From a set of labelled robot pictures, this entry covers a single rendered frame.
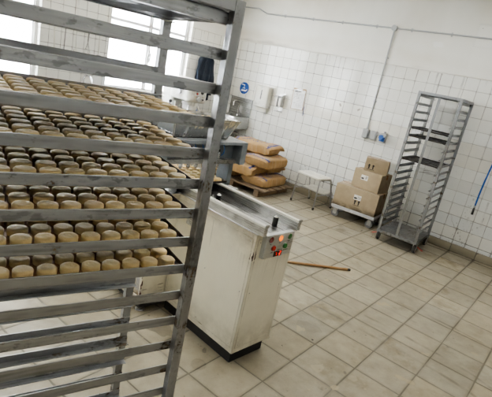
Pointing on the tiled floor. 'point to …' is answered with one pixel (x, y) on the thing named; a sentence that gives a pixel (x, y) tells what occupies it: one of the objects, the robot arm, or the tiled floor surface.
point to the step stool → (314, 185)
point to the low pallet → (259, 187)
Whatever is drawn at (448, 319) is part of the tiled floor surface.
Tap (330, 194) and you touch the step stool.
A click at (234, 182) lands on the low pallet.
